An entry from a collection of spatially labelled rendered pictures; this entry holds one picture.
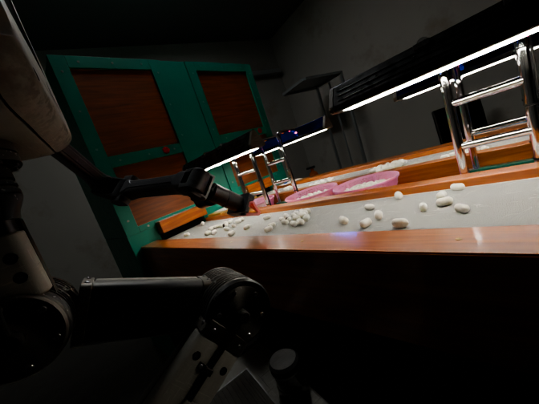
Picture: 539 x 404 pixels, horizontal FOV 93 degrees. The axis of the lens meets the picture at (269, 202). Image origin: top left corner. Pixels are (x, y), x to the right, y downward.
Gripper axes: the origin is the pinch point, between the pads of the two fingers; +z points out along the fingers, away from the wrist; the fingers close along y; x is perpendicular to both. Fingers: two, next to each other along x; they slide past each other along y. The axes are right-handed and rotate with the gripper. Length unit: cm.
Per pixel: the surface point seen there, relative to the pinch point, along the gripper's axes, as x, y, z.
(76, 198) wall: -32, 284, -32
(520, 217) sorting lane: 5, -65, 6
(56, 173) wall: -51, 286, -57
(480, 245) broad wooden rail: 13, -61, -8
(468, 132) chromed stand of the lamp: -38, -54, 39
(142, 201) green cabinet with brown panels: -9, 84, -16
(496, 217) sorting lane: 4, -62, 6
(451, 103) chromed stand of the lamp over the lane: -31, -55, 14
